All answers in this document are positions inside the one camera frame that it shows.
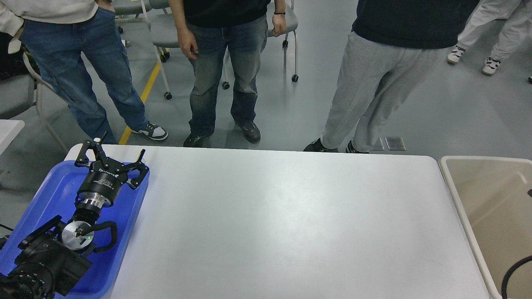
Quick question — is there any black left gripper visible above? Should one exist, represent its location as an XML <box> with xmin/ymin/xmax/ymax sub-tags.
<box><xmin>75</xmin><ymin>132</ymin><xmax>150</xmax><ymax>207</ymax></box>

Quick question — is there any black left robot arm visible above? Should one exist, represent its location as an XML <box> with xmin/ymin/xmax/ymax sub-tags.
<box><xmin>1</xmin><ymin>138</ymin><xmax>149</xmax><ymax>299</ymax></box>

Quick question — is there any blue plastic tray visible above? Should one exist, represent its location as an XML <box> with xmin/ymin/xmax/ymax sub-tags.
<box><xmin>0</xmin><ymin>160</ymin><xmax>150</xmax><ymax>299</ymax></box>

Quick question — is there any white side table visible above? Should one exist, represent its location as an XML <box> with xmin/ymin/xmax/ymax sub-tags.
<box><xmin>0</xmin><ymin>119</ymin><xmax>25</xmax><ymax>154</ymax></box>

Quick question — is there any grey chair at left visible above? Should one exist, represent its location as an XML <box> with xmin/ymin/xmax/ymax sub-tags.
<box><xmin>0</xmin><ymin>32</ymin><xmax>68</xmax><ymax>152</ymax></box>

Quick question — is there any person in blue jeans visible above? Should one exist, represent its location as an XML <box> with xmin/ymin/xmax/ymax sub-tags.
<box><xmin>0</xmin><ymin>0</ymin><xmax>168</xmax><ymax>144</ymax></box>

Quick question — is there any person in grey jeans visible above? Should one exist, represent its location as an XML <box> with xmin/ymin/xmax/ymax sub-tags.
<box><xmin>168</xmin><ymin>0</ymin><xmax>288</xmax><ymax>148</ymax></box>

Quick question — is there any metal floor socket plate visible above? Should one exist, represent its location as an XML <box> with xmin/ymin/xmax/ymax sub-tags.
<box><xmin>372</xmin><ymin>137</ymin><xmax>406</xmax><ymax>151</ymax></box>

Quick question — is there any person in grey sweatpants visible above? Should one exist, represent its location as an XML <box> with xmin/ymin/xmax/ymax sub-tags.
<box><xmin>305</xmin><ymin>0</ymin><xmax>478</xmax><ymax>154</ymax></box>

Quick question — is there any beige plastic bin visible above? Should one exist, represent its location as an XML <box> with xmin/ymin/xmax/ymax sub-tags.
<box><xmin>439</xmin><ymin>156</ymin><xmax>532</xmax><ymax>299</ymax></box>

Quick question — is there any person in white trousers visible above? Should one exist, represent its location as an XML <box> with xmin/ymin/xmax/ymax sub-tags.
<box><xmin>447</xmin><ymin>0</ymin><xmax>532</xmax><ymax>76</ymax></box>

